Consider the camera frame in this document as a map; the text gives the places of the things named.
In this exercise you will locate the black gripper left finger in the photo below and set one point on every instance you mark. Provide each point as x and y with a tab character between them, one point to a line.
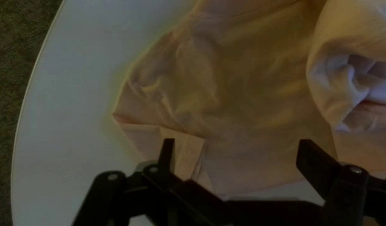
158	196

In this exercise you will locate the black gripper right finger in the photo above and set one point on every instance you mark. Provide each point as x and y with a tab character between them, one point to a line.
347	196

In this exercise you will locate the peach cloth towel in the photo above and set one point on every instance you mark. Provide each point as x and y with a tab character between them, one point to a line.
243	83

